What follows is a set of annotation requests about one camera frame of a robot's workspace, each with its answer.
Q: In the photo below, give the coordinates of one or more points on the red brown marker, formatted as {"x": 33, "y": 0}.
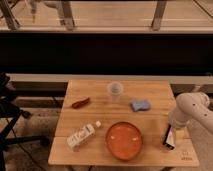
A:
{"x": 80, "y": 104}

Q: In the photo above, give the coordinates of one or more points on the black white red eraser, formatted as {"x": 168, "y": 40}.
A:
{"x": 168, "y": 140}

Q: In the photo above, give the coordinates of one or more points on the small white cube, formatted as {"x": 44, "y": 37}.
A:
{"x": 98, "y": 124}

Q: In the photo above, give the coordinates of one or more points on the wooden table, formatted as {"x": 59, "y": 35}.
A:
{"x": 152, "y": 124}

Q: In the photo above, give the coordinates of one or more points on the orange round bowl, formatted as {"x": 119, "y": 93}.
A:
{"x": 124, "y": 141}

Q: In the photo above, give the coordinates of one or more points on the blue sponge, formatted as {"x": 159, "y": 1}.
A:
{"x": 140, "y": 105}

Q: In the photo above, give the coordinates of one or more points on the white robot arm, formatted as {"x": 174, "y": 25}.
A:
{"x": 191, "y": 106}

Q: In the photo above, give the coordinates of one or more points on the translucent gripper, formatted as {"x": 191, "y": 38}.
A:
{"x": 179, "y": 134}

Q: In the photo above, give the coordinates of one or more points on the translucent plastic cup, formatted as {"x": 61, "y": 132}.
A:
{"x": 114, "y": 90}

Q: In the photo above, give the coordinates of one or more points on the white tube bottle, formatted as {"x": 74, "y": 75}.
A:
{"x": 82, "y": 135}

